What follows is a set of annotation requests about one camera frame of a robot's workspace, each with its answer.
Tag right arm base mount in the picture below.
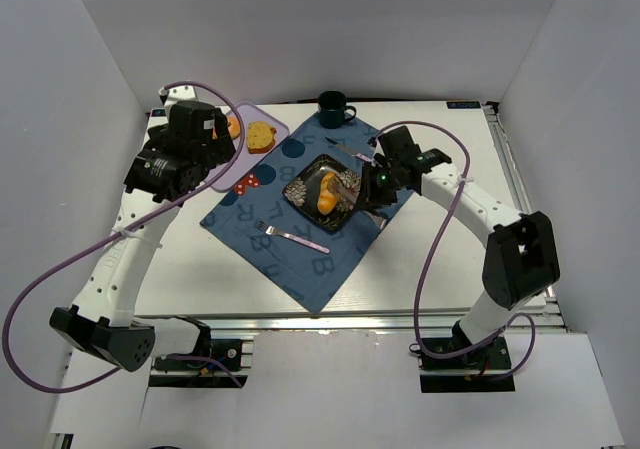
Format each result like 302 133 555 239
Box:
409 337 515 394

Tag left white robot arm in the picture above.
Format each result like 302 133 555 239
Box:
49 101 235 372

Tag long bread roll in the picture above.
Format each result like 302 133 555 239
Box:
316 172 340 215

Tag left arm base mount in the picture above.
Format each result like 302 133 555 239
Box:
148 317 248 389

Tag pink handled knife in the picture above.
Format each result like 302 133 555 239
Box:
326 137 373 163

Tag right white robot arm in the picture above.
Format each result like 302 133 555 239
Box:
355 122 560 360

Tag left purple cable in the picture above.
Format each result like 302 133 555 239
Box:
1 81 244 394

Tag pink handled fork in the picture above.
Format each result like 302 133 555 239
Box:
254 219 330 254

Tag glazed bagel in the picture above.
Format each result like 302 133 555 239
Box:
213 116 241 140

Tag blue letter placemat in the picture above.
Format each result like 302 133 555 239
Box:
200 116 381 313

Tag lavender tray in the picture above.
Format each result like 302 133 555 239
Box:
208 102 290 192

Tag dark green mug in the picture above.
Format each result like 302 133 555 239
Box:
318 90 357 129

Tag purple cable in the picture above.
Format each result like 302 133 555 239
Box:
1 81 244 394
369 121 537 381

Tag metal tongs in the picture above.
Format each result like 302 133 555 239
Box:
327 176 388 230

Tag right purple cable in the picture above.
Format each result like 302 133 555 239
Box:
369 121 537 381

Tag right table label sticker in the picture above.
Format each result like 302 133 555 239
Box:
446 100 482 110

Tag toast slice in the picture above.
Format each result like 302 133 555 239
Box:
246 121 276 154

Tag black floral square plate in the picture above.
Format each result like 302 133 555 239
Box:
282 154 361 233

